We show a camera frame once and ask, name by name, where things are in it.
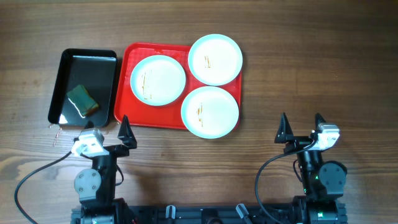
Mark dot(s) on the black rectangular tray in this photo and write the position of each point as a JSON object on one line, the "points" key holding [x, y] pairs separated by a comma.
{"points": [[96, 71]]}

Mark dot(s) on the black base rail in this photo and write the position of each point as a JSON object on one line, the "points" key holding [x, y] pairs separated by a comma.
{"points": [[284, 212]]}

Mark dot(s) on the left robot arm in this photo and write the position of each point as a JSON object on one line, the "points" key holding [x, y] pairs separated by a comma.
{"points": [[96, 186]]}

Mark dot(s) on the white plate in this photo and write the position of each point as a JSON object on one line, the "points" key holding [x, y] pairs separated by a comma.
{"points": [[158, 80], [209, 112], [215, 59]]}

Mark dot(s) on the red plastic tray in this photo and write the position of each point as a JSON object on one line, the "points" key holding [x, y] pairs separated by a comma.
{"points": [[139, 113]]}

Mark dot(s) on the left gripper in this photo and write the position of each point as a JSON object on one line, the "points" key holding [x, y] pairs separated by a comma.
{"points": [[122, 151]]}

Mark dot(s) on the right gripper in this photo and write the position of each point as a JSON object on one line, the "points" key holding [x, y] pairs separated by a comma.
{"points": [[285, 135]]}

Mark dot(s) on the green yellow sponge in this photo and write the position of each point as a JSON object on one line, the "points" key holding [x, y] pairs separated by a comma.
{"points": [[82, 101]]}

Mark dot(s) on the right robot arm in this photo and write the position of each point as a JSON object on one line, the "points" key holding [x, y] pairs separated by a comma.
{"points": [[323, 182]]}

